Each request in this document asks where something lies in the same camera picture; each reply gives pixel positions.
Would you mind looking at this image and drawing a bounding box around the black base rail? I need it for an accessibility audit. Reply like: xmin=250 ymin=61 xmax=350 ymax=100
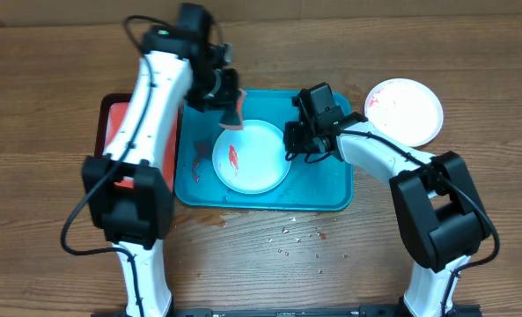
xmin=91 ymin=303 xmax=482 ymax=317

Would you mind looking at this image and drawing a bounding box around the white plate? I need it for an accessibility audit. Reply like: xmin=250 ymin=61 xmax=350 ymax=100
xmin=364 ymin=78 xmax=444 ymax=147

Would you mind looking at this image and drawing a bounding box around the light blue plate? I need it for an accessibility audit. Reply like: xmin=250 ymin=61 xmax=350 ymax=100
xmin=212 ymin=120 xmax=291 ymax=194

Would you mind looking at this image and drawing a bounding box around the dark red water tray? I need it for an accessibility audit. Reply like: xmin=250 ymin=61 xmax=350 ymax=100
xmin=94 ymin=93 xmax=182 ymax=191

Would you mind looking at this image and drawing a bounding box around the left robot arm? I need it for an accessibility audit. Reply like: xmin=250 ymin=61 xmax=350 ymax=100
xmin=71 ymin=3 xmax=245 ymax=316

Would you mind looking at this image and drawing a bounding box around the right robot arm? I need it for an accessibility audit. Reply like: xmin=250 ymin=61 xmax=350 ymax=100
xmin=283 ymin=83 xmax=501 ymax=317

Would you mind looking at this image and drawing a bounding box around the green and orange sponge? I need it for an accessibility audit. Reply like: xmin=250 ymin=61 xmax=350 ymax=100
xmin=219 ymin=89 xmax=246 ymax=130

